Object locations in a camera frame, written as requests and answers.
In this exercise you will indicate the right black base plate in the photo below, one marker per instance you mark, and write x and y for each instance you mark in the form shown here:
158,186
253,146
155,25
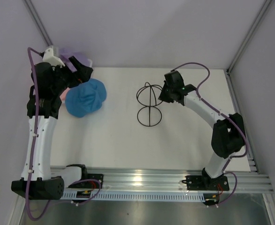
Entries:
198,182

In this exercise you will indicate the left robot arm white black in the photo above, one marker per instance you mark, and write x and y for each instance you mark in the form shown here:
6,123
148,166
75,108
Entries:
49,82

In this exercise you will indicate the white plastic basket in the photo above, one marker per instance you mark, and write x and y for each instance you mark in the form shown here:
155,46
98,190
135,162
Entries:
89,63

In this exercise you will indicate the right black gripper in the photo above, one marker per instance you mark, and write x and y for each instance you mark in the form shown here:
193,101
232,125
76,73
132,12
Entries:
162,96

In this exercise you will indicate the left aluminium corner post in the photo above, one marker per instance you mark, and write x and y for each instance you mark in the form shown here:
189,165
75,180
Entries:
37,21

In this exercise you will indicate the pink bucket hat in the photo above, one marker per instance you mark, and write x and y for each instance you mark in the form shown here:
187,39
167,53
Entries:
63,95

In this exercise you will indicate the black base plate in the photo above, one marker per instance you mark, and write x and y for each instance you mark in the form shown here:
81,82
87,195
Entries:
198,182
91,181

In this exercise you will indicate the black wire hat stand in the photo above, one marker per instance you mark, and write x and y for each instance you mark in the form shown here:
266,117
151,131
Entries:
153,103

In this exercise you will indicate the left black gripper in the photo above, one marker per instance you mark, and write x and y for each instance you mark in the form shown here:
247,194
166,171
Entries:
77,77

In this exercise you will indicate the purple bucket hat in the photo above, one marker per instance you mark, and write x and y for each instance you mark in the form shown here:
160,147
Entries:
65,53

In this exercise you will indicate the white slotted cable duct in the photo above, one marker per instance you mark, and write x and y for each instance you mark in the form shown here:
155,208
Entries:
133,196

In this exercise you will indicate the aluminium rail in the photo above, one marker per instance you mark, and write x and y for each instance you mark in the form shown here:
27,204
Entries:
152,180

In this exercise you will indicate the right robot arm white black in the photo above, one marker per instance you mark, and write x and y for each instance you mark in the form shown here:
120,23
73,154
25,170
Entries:
228,135

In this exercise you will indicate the aluminium corner post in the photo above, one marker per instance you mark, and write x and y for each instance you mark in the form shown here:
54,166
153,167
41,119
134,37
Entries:
250,34
37,21

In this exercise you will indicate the blue bucket hat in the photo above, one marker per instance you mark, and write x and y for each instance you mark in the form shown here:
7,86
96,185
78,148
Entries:
85,98

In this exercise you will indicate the right aluminium corner post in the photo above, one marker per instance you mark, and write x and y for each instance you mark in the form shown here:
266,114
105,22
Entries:
250,34

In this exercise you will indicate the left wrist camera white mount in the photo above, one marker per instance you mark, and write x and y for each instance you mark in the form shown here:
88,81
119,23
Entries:
51,56

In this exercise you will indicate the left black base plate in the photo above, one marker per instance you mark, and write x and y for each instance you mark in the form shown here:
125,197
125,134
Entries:
91,181

